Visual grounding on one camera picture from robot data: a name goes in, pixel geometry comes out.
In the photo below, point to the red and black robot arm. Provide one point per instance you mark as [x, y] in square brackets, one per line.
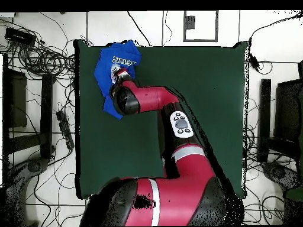
[177, 189]

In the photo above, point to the grey square frame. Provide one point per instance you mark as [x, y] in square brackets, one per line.
[184, 26]

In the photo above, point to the dark green table cloth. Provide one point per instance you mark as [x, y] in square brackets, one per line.
[213, 82]

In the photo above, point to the black power adapter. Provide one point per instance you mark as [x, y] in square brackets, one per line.
[253, 62]

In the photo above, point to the black chair base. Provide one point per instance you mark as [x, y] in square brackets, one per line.
[33, 166]
[277, 172]

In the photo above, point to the blue printed t-shirt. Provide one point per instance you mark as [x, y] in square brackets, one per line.
[106, 71]

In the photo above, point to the black power strip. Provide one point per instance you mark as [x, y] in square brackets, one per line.
[65, 128]

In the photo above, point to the black electronics box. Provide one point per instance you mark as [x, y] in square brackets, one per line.
[20, 36]

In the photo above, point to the black wooden furniture frame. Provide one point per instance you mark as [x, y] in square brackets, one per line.
[46, 106]
[264, 118]

